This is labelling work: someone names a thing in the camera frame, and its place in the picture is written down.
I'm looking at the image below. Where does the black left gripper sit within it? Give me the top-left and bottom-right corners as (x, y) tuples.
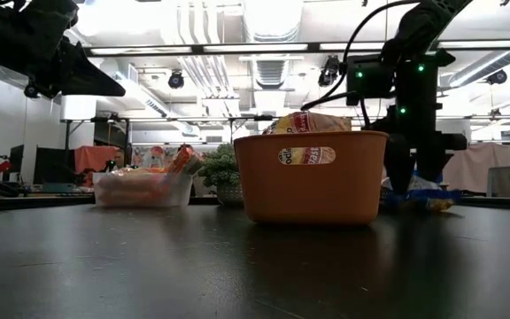
(0, 0), (128, 98)

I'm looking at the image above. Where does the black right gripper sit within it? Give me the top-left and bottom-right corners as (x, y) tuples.
(368, 49), (468, 196)

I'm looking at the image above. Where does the blue Maruchan noodle pack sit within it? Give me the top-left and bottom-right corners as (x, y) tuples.
(381, 175), (462, 213)

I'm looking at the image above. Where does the pink Maruchan noodle pack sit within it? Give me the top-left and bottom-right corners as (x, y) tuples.
(277, 146), (337, 166)
(262, 111), (352, 136)

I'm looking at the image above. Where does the orange Maruchan noodle pack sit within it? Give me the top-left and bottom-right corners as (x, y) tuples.
(166, 144), (204, 176)
(102, 179), (189, 206)

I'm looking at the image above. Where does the white box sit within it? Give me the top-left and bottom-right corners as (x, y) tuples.
(445, 118), (473, 135)

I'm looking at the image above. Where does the pale pink cloth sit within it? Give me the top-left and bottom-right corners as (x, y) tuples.
(441, 142), (510, 194)

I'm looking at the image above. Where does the salmon pink cloth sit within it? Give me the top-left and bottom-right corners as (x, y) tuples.
(73, 144), (120, 187)

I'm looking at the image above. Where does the black computer monitor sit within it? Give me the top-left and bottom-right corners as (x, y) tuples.
(8, 144), (26, 175)
(33, 145), (77, 185)

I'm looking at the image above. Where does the colourful printed banner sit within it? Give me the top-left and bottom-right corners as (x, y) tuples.
(131, 144), (171, 170)

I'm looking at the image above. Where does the orange plastic bin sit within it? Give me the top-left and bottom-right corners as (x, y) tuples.
(233, 130), (390, 226)

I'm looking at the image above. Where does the clear plastic bin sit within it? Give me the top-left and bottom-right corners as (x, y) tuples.
(92, 169), (195, 209)

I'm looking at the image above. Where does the green artificial succulent plant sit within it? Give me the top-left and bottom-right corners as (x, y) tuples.
(196, 142), (243, 207)

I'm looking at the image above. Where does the black table mat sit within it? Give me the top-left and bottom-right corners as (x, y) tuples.
(0, 194), (510, 319)

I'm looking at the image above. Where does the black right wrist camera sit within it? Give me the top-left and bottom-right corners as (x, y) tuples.
(345, 54), (397, 106)

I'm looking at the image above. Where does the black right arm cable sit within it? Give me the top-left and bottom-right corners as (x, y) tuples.
(300, 0), (420, 130)

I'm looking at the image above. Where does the black hanging camera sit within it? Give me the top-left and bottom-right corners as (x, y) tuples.
(318, 54), (343, 89)

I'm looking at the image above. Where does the silver ceiling air duct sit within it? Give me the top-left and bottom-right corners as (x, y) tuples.
(240, 0), (305, 117)

